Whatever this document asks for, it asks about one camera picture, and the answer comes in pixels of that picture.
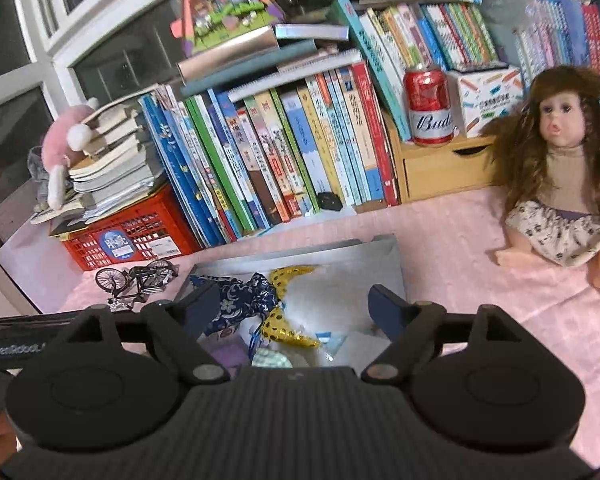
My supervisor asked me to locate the gold sequined pouch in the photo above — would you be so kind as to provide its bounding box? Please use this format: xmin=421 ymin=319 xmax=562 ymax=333
xmin=260 ymin=265 xmax=323 ymax=350

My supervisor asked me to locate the pink triangular toy house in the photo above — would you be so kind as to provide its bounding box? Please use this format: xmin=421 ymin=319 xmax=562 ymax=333
xmin=171 ymin=0 xmax=287 ymax=58

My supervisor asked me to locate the white window frame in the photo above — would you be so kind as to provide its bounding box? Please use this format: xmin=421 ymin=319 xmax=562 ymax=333
xmin=0 ymin=0 xmax=196 ymax=311

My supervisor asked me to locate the clear plastic bag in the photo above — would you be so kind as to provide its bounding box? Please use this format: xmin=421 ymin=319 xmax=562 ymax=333
xmin=480 ymin=0 xmax=538 ymax=68

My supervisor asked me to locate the row of upright books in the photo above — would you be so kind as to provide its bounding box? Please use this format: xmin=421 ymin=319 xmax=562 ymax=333
xmin=140 ymin=0 xmax=600 ymax=248

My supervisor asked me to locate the white printed carton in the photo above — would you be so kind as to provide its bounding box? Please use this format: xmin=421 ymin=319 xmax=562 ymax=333
xmin=447 ymin=66 xmax=525 ymax=138

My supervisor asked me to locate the blue floral pouch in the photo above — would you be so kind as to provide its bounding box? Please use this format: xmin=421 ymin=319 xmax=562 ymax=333
xmin=190 ymin=272 xmax=281 ymax=338

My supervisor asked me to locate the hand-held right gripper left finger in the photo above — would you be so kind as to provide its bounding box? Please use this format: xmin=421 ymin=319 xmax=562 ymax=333
xmin=45 ymin=280 xmax=231 ymax=386

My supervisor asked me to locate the wooden drawer box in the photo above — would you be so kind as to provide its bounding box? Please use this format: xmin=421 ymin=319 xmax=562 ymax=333
xmin=382 ymin=110 xmax=506 ymax=204

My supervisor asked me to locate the person's left hand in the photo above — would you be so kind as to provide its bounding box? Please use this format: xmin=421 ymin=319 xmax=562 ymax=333
xmin=0 ymin=407 xmax=21 ymax=467

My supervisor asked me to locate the red beer can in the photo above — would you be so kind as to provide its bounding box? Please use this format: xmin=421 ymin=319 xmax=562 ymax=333
xmin=403 ymin=67 xmax=454 ymax=147

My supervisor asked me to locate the miniature black bicycle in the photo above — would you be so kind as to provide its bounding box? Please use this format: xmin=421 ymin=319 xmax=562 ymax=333
xmin=95 ymin=259 xmax=180 ymax=311

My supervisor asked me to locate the pink plush toy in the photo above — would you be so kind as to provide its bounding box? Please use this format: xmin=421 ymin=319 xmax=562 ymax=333
xmin=41 ymin=97 xmax=101 ymax=210

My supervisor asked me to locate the flat notebooks pile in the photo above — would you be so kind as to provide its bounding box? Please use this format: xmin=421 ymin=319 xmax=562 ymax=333
xmin=176 ymin=22 xmax=368 ymax=103

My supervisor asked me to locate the red plastic crate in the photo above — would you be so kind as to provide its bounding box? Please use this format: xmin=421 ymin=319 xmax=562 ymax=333
xmin=62 ymin=182 xmax=203 ymax=272

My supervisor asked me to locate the doll with brown hair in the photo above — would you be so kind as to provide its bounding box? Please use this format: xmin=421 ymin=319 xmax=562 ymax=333
xmin=482 ymin=65 xmax=600 ymax=296

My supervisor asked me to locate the pink tablecloth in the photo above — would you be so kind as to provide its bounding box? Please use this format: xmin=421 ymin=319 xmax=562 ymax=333
xmin=55 ymin=182 xmax=600 ymax=466

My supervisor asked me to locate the pale white panel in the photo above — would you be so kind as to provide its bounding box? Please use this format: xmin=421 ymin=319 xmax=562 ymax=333
xmin=0 ymin=220 xmax=83 ymax=316

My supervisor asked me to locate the grey and white cardboard box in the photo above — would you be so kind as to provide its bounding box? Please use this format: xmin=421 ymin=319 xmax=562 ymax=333
xmin=177 ymin=234 xmax=408 ymax=368

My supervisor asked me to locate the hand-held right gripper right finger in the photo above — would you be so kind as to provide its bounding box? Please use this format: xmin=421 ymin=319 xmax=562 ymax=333
xmin=362 ymin=284 xmax=556 ymax=386

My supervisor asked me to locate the stack of worn paperbacks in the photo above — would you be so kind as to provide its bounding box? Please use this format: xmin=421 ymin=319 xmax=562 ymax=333
xmin=30 ymin=92 xmax=168 ymax=226

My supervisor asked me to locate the grey knitted toy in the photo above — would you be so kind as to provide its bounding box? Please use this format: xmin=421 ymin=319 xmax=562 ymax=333
xmin=27 ymin=146 xmax=56 ymax=211

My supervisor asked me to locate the green plaid floral cloth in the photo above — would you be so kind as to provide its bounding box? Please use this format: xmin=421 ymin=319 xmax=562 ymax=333
xmin=250 ymin=347 xmax=293 ymax=368

